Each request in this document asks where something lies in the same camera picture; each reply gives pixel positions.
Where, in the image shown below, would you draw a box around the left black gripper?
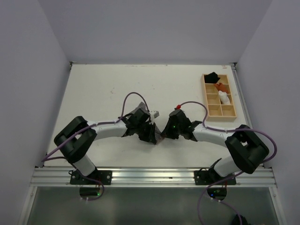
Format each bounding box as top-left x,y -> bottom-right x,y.
135,120 -> 156,143

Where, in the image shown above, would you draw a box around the grey striped underwear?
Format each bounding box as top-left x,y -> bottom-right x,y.
130,102 -> 162,145

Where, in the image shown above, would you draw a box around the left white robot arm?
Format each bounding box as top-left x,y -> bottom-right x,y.
54,108 -> 159,184

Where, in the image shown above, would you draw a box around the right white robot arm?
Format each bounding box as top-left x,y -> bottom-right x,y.
162,109 -> 270,184

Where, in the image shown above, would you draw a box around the wooden compartment tray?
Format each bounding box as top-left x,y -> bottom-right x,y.
201,72 -> 237,122

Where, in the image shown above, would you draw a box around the white rolled cloth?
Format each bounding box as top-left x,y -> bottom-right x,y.
218,91 -> 231,105

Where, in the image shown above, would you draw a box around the orange rolled cloth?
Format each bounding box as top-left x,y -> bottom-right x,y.
214,83 -> 230,94

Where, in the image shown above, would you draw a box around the black rolled cloth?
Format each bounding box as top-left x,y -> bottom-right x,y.
204,72 -> 220,84

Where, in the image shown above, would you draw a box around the black object bottom edge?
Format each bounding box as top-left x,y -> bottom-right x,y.
231,214 -> 251,225

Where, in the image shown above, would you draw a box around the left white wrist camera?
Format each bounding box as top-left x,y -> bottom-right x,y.
150,111 -> 159,123

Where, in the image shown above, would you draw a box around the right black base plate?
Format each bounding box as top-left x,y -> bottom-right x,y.
194,168 -> 236,185

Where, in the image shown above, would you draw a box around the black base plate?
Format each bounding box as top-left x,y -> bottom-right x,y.
68,170 -> 113,185
194,168 -> 236,185

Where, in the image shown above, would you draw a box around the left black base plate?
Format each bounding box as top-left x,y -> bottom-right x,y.
68,170 -> 113,185

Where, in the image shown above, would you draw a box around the aluminium rail frame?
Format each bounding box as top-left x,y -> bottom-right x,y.
30,166 -> 277,188

